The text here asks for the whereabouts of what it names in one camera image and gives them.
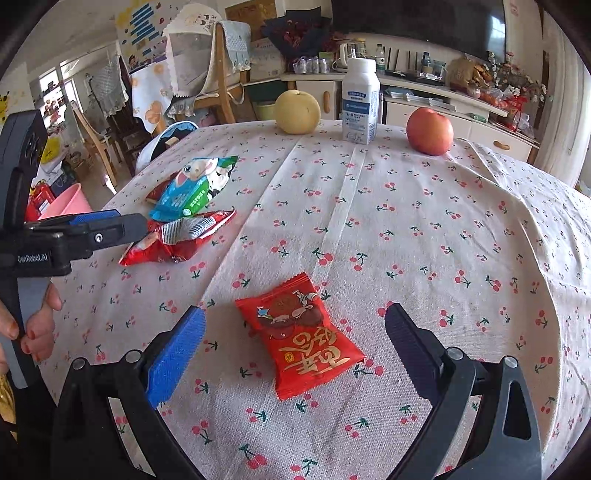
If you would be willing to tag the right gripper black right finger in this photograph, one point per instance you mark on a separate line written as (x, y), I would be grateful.
(504, 442)

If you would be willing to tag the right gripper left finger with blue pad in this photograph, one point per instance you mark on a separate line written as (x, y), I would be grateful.
(86, 443)

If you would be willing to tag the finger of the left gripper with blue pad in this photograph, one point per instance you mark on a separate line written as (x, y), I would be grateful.
(93, 216)

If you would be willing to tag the small red snack packet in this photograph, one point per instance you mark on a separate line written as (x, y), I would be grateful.
(156, 193)

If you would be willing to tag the red chocolate snack wrapper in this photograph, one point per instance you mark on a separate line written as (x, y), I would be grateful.
(175, 241)

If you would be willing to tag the blue cartoon wipes packet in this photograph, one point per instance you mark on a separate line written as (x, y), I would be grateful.
(193, 187)

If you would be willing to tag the red gold candy packet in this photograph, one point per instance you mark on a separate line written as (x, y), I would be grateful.
(306, 347)

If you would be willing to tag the person's left hand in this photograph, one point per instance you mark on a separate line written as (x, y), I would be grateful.
(38, 341)

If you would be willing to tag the pink plastic bucket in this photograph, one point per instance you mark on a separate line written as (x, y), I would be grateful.
(70, 201)

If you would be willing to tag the red gift boxes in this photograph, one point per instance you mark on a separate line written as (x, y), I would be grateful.
(40, 198)

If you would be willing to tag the yellow bag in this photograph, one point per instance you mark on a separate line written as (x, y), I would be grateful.
(52, 149)

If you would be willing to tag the light wooden chair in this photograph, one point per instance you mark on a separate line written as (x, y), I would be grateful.
(98, 141)

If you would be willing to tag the dining table orange print cloth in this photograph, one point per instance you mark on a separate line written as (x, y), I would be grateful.
(151, 94)

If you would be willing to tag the cherry print tablecloth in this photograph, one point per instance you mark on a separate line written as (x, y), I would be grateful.
(490, 253)

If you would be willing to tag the wooden chair with cover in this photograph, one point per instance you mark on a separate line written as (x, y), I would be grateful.
(208, 59)

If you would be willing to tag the green waste bin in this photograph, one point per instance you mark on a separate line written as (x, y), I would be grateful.
(264, 110)

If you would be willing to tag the yellow pear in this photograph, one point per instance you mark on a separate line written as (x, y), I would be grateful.
(297, 112)

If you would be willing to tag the dark flower bouquet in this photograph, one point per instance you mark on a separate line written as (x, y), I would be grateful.
(299, 33)

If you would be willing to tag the electric kettle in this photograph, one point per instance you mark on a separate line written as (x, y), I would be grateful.
(346, 51)

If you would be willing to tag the white plastic milk bottle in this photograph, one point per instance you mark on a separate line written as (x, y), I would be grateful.
(360, 101)

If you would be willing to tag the white curtain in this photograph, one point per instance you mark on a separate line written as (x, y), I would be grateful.
(565, 124)

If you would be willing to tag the white TV cabinet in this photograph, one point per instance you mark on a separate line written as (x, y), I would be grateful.
(472, 119)

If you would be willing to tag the red apple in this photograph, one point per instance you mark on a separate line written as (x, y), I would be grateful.
(430, 132)

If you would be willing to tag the black flat television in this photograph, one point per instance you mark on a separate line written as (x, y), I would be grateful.
(475, 27)

